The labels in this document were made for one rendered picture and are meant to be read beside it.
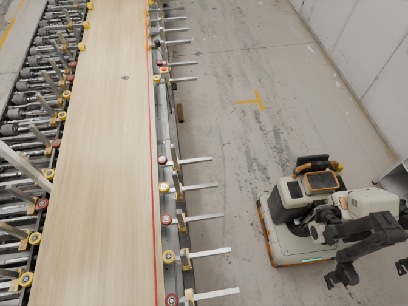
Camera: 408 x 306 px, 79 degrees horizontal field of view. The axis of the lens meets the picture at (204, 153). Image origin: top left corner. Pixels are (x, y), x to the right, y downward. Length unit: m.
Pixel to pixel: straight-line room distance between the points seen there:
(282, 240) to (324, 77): 2.81
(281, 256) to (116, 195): 1.49
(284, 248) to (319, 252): 0.31
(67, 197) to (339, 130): 3.22
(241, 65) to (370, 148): 2.21
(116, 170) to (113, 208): 0.31
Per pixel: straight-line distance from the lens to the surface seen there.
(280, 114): 3.66
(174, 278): 2.01
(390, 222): 1.27
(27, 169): 1.99
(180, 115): 3.42
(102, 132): 2.35
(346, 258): 1.52
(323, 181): 2.10
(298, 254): 2.51
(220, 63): 4.35
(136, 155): 2.11
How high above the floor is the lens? 2.61
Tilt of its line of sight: 57 degrees down
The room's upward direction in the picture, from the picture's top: 1 degrees counter-clockwise
